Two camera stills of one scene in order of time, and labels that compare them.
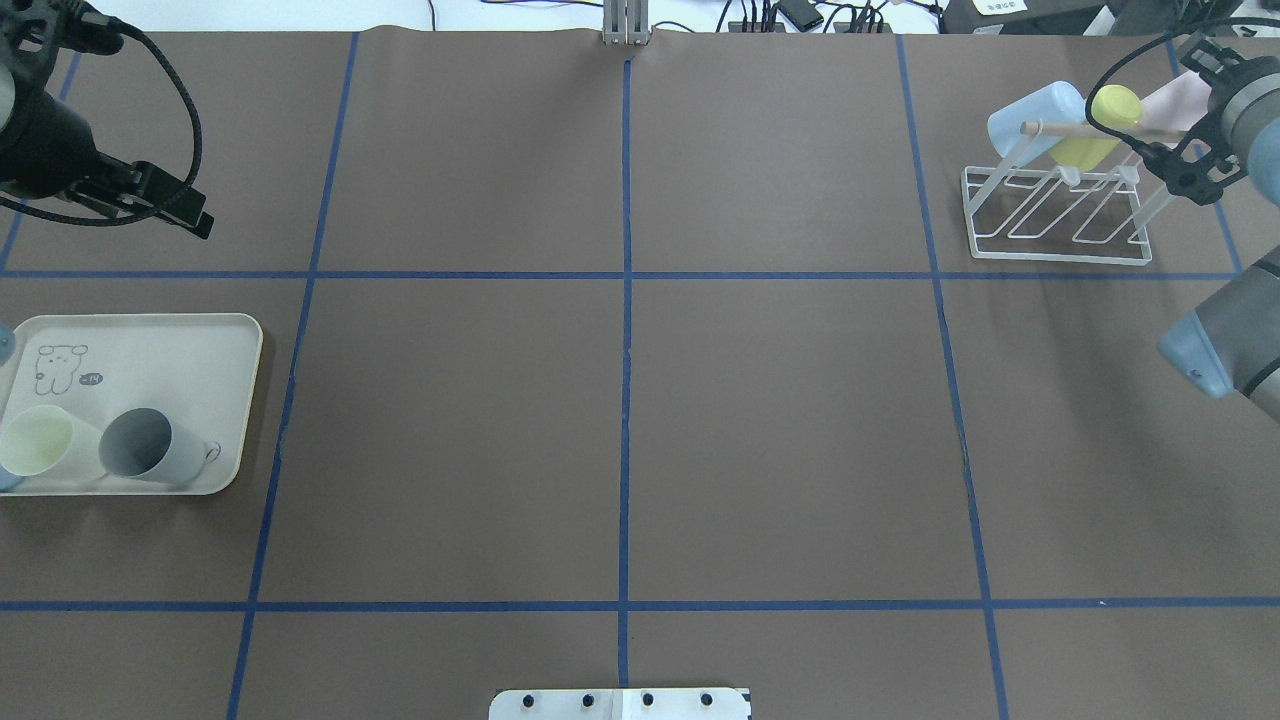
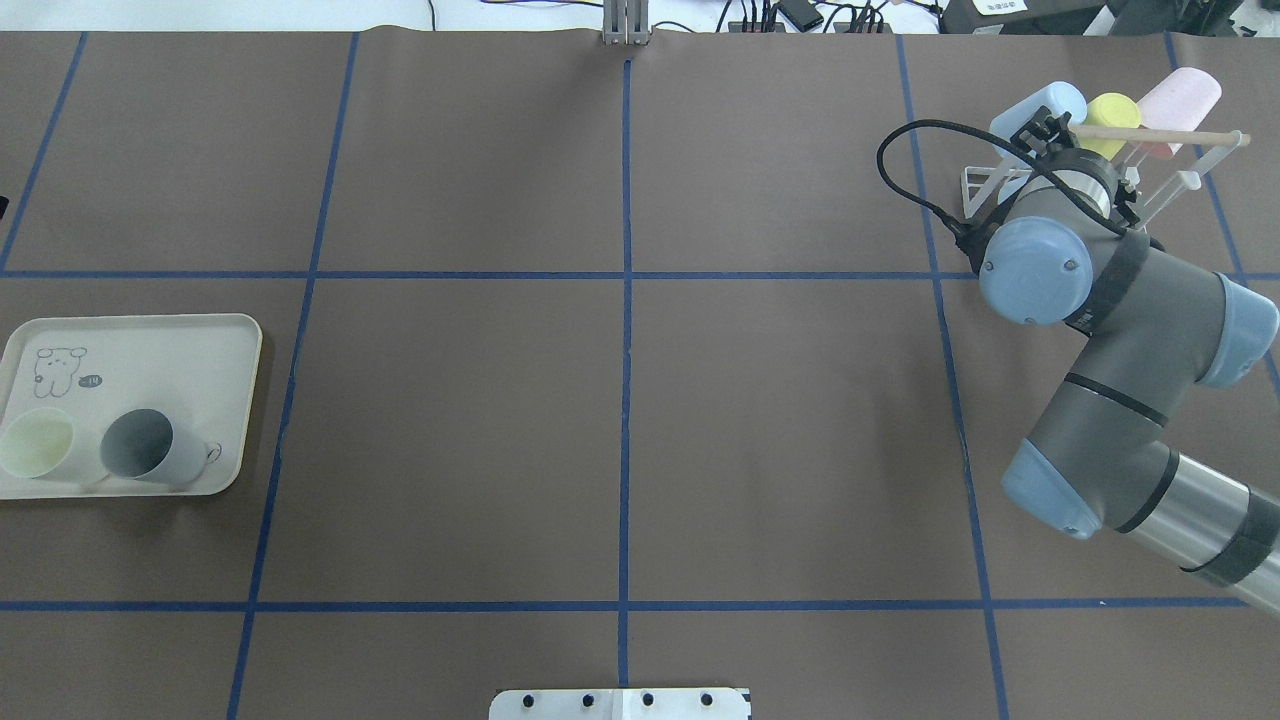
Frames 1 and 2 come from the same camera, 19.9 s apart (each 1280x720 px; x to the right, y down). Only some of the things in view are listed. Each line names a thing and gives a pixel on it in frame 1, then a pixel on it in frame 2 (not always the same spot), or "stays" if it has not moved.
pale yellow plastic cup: x=46 y=441 stays
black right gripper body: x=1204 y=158 → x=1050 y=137
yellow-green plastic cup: x=1115 y=108 stays
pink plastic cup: x=1172 y=109 stays
